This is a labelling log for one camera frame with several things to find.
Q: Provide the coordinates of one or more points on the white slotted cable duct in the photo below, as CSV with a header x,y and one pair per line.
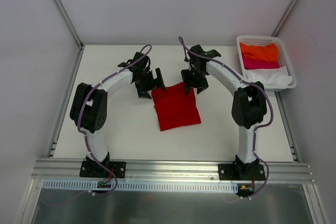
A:
x,y
97,185

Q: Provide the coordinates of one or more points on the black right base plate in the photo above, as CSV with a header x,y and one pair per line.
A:
x,y
240,172

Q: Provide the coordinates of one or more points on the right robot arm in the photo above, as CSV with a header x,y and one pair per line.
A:
x,y
249,102

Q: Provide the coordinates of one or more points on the red t-shirt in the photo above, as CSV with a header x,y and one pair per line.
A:
x,y
174,107

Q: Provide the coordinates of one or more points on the white t-shirt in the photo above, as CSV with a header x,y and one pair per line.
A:
x,y
273,77

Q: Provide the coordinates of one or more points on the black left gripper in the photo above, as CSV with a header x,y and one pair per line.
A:
x,y
149,84

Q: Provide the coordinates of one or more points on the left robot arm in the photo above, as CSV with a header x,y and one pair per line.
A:
x,y
89,109

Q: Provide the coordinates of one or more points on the aluminium mounting rail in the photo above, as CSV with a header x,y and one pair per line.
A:
x,y
174,171

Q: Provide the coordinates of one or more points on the white plastic basket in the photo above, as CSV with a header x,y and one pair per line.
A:
x,y
283,58

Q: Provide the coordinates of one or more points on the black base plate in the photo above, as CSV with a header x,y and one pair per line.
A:
x,y
240,172
118,170

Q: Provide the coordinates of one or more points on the orange t-shirt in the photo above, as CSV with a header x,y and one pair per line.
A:
x,y
268,53

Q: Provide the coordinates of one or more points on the magenta t-shirt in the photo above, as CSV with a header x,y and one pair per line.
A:
x,y
252,64

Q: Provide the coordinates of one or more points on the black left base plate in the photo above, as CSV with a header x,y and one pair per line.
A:
x,y
118,170

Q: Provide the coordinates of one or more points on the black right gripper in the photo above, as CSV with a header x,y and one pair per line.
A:
x,y
194,80

